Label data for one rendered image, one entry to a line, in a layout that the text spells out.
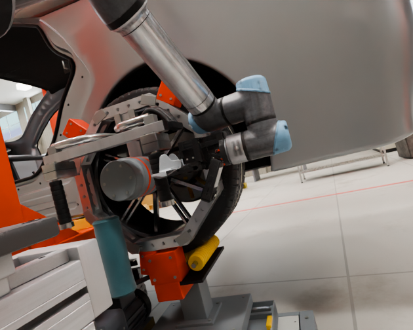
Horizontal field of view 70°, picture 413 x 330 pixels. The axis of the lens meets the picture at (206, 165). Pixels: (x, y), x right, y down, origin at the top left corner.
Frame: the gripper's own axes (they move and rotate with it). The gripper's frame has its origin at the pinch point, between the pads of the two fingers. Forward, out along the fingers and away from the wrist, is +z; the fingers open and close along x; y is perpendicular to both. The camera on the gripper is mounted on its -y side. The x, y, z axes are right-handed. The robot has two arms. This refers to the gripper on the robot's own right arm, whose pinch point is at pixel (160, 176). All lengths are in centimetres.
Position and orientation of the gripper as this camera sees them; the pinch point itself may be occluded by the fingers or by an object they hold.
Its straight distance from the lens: 81.5
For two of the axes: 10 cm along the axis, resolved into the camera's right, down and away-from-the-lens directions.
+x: -2.7, 0.7, -9.6
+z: -9.3, 2.4, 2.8
